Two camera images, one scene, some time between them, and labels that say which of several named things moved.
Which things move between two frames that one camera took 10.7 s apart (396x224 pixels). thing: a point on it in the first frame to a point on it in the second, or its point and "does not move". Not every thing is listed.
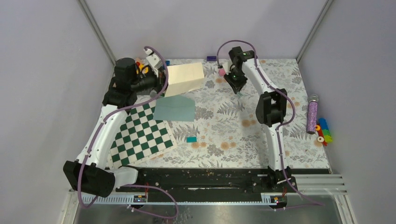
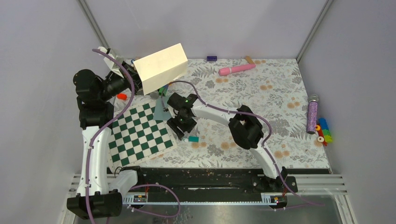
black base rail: (212, 181) does not move
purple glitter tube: (312, 114) does not move
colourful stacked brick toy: (324, 132) does not move
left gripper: (160, 82) to (137, 82)
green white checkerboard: (140, 136) does not move
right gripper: (236, 86) to (173, 123)
